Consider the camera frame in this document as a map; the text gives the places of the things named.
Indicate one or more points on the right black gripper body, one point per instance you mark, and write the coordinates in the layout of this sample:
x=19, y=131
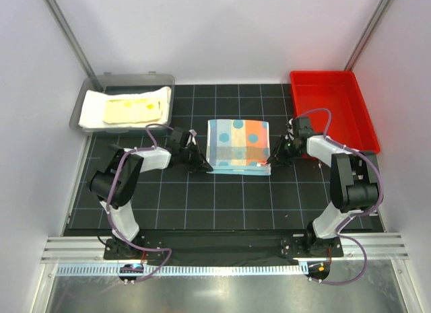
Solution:
x=285, y=150

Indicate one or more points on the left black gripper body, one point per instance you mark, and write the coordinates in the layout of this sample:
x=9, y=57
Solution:
x=190, y=157

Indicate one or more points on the blue patterned towel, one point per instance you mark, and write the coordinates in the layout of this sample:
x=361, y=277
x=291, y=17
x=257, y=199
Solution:
x=238, y=147

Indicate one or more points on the yellow patterned towel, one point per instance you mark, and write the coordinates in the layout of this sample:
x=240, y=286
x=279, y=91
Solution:
x=126, y=111

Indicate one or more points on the white pink towel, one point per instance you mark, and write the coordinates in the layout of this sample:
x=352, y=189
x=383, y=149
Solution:
x=94, y=103

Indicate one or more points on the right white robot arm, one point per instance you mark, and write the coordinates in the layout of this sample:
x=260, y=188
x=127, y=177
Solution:
x=355, y=182

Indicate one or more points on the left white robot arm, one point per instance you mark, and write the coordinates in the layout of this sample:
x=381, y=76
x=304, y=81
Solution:
x=115, y=179

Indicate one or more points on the red plastic bin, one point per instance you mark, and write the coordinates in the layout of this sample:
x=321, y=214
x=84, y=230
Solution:
x=336, y=93

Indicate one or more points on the clear plastic bin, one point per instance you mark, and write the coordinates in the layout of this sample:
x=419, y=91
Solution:
x=114, y=85

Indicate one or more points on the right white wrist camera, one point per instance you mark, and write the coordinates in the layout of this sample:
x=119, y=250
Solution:
x=290, y=129

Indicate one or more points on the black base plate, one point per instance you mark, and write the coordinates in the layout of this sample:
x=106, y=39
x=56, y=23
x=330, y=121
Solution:
x=223, y=248

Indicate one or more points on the right aluminium frame post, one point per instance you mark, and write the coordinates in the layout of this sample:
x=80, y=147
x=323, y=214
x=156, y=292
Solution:
x=371, y=27

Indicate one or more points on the aluminium frame post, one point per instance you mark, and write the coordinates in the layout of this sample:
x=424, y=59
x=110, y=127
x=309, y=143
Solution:
x=371, y=27
x=72, y=41

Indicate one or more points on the aluminium front rail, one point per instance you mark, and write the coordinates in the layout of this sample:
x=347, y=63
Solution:
x=378, y=246

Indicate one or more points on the slotted cable duct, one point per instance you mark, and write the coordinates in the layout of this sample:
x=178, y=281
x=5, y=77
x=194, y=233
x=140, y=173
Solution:
x=135, y=270

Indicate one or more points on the left aluminium frame post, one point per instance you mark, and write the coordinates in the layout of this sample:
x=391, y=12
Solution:
x=72, y=41

